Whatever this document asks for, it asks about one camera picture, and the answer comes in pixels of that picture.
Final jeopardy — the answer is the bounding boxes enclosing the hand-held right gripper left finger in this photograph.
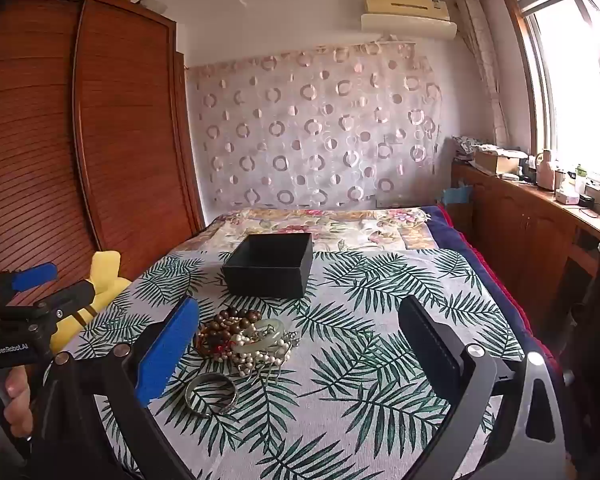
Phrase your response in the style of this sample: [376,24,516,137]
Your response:
[27,296,201,480]

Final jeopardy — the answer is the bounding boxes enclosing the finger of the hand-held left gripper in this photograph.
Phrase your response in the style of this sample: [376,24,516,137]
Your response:
[30,280,97,333]
[0,262,59,306]

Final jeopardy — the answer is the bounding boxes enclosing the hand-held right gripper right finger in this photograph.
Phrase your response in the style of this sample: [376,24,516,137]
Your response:
[397,296,568,480]

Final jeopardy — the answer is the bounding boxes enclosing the brown wooden bead bracelet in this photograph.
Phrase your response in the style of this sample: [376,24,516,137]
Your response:
[195,308,262,361]

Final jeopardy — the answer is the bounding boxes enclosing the silver metal bangle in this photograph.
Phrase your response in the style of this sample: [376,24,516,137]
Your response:
[184,373,239,419]

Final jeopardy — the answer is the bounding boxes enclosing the pale green jade bangle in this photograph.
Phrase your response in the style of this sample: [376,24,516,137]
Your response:
[232,319,287,354]

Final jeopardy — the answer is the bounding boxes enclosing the black box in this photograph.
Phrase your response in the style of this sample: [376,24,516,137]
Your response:
[222,232,314,300]

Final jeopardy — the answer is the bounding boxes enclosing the person's left hand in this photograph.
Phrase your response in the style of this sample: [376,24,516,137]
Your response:
[0,365,34,442]

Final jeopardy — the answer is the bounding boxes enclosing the yellow plush toy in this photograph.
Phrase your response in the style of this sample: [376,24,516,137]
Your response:
[50,251,131,354]

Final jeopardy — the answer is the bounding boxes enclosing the leaf print cloth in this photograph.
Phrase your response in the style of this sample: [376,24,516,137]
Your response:
[60,247,527,480]

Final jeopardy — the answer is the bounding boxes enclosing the dark blue blanket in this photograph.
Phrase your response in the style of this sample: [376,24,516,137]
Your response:
[420,205,537,361]

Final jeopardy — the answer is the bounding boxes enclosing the floral blanket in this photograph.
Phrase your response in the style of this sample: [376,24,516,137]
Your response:
[180,207,434,256]

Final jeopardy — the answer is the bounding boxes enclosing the wooden cabinet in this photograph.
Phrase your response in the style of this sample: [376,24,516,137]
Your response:
[450,162,600,341]

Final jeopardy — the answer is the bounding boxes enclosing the blue bag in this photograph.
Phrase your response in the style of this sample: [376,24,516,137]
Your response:
[441,185,474,206]

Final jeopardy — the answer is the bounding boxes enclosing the dark garment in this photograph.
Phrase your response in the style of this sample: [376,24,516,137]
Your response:
[560,255,600,441]

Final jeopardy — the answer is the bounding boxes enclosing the wooden wardrobe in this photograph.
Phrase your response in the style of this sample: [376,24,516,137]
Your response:
[0,0,206,286]

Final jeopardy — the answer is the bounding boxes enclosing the cardboard box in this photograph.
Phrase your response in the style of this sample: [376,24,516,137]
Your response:
[474,147,527,176]

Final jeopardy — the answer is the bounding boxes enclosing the pile of patterned cloth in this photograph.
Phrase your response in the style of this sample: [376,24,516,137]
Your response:
[452,135,482,161]

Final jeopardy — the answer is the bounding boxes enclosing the pink jug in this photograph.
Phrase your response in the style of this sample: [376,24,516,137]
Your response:
[536,149,557,192]

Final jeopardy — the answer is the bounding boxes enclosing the circle pattern curtain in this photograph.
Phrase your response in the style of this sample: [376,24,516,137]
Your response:
[185,40,444,211]

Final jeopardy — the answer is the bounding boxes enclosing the patterned pipe cover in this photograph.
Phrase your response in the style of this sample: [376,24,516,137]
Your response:
[455,0,511,148]

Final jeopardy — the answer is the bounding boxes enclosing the window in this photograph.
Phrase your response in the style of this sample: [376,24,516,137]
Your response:
[500,0,600,186]

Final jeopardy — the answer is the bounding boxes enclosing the cream air conditioner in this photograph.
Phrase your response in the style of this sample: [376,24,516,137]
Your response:
[361,0,458,41]

